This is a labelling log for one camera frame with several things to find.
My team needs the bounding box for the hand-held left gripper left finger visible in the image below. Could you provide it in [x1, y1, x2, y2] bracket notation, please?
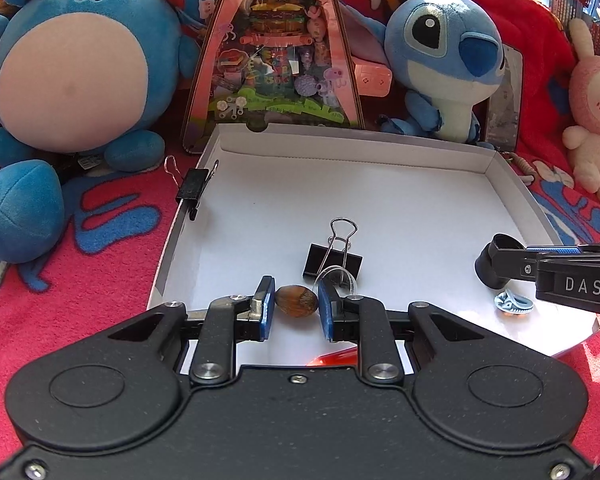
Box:
[105, 275, 277, 387]

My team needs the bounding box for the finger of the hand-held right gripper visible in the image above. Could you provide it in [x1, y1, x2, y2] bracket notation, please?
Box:
[525, 243, 588, 256]
[474, 233, 539, 291]

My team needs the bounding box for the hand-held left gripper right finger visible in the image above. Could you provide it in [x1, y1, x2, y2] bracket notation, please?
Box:
[317, 280, 486, 387]

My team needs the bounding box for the brown nut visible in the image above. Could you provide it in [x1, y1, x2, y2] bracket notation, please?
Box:
[275, 285, 319, 318]

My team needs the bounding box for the large black binder clip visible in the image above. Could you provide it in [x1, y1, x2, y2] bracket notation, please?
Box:
[302, 218, 364, 282]

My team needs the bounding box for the white cardboard box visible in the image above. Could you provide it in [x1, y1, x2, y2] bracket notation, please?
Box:
[147, 122, 600, 368]

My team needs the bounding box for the clear plastic clip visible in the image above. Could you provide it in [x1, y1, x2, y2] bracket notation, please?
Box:
[317, 265, 359, 297]

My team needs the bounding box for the small red plastic piece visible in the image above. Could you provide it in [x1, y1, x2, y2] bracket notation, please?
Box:
[305, 347, 359, 367]

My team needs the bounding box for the small black binder clip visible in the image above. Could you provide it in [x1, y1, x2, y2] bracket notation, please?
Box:
[165, 156, 221, 221]

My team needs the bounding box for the black smartphone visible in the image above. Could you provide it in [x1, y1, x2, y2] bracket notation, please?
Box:
[482, 42, 524, 153]

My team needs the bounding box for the pink bunny plush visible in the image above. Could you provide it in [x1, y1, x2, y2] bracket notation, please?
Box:
[562, 17, 600, 211]

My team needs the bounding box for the red printed blanket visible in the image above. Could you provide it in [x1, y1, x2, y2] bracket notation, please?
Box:
[0, 0, 600, 411]

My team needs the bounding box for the blue alien plush toy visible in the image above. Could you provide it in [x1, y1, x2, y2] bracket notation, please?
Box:
[337, 0, 505, 143]

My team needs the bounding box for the small pink box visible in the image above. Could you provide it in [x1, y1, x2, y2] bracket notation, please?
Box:
[352, 57, 394, 97]

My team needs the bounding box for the pink triangular toy box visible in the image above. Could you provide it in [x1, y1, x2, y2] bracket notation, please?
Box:
[180, 0, 366, 153]

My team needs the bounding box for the round blue mouse plush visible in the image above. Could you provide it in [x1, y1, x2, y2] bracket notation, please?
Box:
[0, 0, 220, 263]

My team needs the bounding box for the beige phone strap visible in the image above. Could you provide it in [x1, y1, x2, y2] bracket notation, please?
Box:
[502, 152, 539, 186]

